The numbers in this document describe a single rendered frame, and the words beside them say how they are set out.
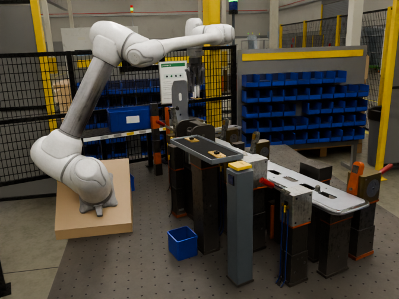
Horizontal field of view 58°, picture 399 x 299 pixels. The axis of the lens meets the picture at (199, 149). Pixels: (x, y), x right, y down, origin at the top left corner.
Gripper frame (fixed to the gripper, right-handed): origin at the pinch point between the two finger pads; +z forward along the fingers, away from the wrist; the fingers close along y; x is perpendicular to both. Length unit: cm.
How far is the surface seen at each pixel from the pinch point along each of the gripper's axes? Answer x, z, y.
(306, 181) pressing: -90, 29, 4
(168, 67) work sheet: 55, -11, 6
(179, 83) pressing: 26.8, -2.4, 1.8
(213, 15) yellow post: 58, -48, 47
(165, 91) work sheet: 55, 5, 3
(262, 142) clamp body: -43, 25, 16
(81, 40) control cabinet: 636, -43, 60
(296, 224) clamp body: -109, 34, -19
